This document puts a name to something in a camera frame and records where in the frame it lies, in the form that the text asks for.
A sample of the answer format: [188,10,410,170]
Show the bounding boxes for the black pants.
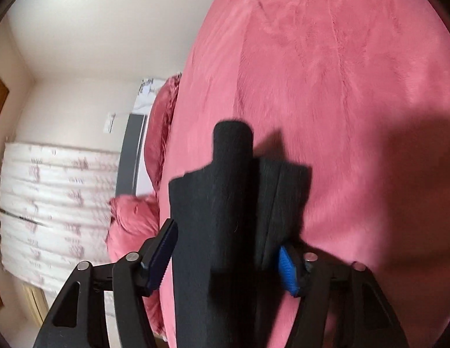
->
[168,118,313,348]

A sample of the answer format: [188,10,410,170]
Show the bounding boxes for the white and grey headboard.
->
[116,77,167,198]

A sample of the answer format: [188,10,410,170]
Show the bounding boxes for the red pillow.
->
[143,72,183,189]

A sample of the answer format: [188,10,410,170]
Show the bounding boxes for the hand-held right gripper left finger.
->
[33,218,179,348]

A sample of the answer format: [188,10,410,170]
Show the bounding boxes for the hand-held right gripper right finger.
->
[278,244,411,348]

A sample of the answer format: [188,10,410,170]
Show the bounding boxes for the bed with red plush sheet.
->
[143,0,450,348]

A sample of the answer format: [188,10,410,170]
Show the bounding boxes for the ship print curtain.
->
[0,141,121,295]

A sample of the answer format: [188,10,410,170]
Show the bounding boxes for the white wall socket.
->
[102,112,117,134]

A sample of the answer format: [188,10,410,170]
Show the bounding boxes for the folded red duvet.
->
[105,193,167,336]

